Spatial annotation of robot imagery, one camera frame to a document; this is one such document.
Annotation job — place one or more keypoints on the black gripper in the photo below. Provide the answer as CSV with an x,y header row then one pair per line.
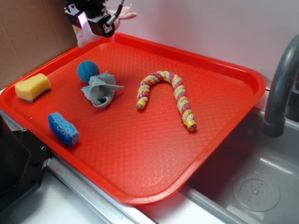
x,y
93,12

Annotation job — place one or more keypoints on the pink plush bunny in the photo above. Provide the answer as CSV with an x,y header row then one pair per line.
x,y
85,35

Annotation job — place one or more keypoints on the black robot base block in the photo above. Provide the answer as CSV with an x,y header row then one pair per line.
x,y
23,158

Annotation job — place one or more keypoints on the light wooden board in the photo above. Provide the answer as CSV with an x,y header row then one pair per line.
x,y
76,31

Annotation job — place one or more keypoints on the blue crocheted ball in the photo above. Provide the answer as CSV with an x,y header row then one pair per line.
x,y
86,70

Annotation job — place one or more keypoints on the light blue crumpled cloth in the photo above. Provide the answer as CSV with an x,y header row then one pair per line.
x,y
101,89

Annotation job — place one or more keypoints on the brown cardboard panel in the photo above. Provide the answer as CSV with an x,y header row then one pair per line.
x,y
32,32

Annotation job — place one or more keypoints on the yellow sponge with grey pad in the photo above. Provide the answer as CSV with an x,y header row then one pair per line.
x,y
32,88

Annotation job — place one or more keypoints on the red plastic tray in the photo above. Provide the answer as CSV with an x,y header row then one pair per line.
x,y
139,156

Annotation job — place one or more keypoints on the blue sponge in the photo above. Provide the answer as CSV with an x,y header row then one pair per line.
x,y
63,129

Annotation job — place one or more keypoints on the grey faucet spout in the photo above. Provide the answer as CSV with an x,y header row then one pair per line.
x,y
283,99

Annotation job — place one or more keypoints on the grey sink basin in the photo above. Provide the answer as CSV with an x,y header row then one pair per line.
x,y
248,151

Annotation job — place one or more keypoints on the round sink drain cover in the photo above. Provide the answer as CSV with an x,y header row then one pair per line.
x,y
256,192

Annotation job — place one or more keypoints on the multicolour braided rope toy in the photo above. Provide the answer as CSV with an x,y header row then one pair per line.
x,y
179,94

